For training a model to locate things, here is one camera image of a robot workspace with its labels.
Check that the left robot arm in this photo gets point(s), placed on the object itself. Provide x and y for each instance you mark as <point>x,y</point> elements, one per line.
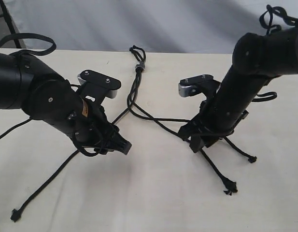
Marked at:
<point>29,84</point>

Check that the grey backdrop cloth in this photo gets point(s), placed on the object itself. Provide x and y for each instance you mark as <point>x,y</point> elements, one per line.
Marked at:
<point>175,26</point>

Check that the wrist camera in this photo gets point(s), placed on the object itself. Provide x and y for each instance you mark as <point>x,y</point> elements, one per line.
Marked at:
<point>97,86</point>
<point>193,86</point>

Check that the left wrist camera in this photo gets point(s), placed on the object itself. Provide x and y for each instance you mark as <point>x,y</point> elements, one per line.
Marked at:
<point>97,86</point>

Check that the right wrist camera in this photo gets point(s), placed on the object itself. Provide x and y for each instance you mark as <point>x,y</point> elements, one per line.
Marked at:
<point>193,86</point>

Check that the black stand pole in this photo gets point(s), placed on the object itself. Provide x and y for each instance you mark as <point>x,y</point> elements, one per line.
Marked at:
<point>7,18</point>

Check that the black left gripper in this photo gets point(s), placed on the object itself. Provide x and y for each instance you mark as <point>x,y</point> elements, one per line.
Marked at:
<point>90,131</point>

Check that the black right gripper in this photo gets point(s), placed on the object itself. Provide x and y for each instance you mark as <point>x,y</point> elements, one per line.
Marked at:
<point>209,126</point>

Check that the grey metal cable ferrule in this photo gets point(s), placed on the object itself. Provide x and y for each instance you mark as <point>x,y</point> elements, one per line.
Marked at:
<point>140,67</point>

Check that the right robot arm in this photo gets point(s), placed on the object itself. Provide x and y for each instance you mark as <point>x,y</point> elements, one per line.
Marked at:
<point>256,60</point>

